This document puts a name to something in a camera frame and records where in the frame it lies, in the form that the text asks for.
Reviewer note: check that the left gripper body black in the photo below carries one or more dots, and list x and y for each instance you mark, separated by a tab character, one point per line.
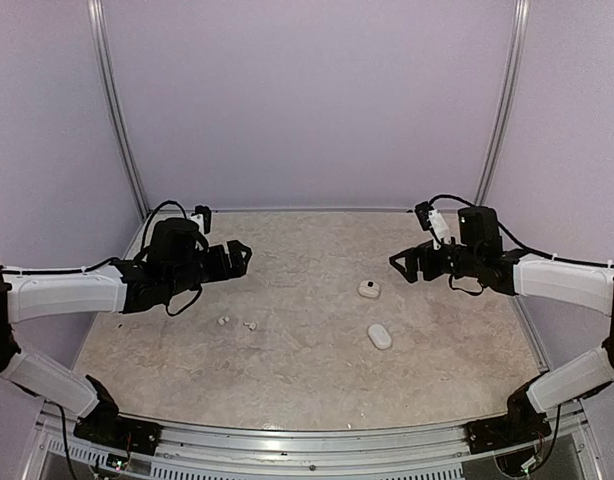
219	270

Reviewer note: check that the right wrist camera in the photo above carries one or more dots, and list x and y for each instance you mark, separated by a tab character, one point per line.
431	220

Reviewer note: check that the aluminium corner post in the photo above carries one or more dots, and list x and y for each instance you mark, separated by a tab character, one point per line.
506	99
96	14

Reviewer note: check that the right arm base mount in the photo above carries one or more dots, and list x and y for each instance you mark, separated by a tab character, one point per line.
516	427

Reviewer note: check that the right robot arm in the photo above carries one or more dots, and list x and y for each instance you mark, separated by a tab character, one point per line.
478	253

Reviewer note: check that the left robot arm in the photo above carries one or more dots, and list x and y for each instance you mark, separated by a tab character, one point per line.
177	260

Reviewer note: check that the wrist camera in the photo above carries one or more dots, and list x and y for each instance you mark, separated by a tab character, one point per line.
202	215
431	220

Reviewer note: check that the curved aluminium front rail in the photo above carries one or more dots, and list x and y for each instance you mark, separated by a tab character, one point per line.
188	451

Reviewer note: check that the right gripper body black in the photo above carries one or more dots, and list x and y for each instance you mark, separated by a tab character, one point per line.
433	270

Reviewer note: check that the left aluminium corner post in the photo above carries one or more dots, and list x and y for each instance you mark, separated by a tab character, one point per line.
96	14

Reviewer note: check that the white earbud charging case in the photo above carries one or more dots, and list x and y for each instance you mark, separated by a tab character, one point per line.
369	289

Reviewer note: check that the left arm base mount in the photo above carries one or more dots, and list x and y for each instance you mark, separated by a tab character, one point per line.
119	432

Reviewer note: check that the right aluminium corner post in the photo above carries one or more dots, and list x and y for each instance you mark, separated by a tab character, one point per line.
506	99

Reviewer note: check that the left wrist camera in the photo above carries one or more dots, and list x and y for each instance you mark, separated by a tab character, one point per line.
202	215

